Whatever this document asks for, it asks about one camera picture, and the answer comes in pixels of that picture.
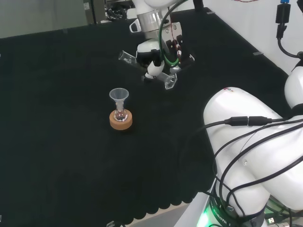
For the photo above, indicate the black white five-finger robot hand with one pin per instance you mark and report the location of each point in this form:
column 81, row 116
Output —
column 155, row 67

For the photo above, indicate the clear glass graduated cylinder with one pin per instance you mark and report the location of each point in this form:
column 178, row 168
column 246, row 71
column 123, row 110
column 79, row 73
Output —
column 170, row 81

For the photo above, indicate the clear plastic funnel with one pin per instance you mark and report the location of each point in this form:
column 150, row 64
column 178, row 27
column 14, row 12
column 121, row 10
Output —
column 119, row 94

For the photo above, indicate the clear round-bottom flask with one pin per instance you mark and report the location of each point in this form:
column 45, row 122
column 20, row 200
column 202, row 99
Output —
column 120, row 115

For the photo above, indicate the grey cloth clip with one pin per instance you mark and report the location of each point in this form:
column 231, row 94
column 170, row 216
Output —
column 210, row 12
column 110, row 224
column 258, row 53

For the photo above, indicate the grey equipment cabinet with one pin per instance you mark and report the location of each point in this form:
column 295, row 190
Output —
column 94, row 11

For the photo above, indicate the black cloth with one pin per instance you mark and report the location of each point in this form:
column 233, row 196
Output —
column 71, row 118

